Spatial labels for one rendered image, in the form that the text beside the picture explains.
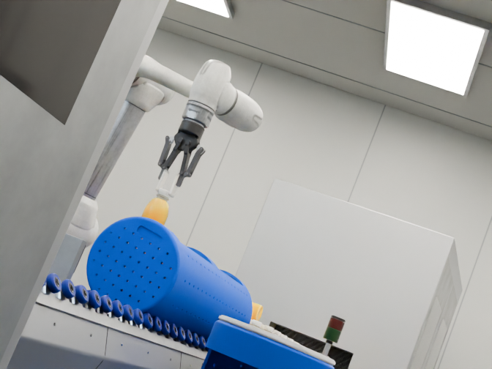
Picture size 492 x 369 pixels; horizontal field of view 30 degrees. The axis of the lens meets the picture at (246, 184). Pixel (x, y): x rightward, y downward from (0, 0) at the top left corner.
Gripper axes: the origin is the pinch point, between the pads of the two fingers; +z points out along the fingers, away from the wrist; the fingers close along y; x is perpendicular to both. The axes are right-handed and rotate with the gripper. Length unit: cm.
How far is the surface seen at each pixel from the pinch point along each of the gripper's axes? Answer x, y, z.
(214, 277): 24.9, 16.6, 19.6
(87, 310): -50, 16, 43
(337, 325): 116, 42, 14
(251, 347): -68, 62, 37
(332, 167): 488, -81, -137
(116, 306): -34, 15, 40
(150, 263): -12.0, 9.8, 25.1
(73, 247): -55, 8, 31
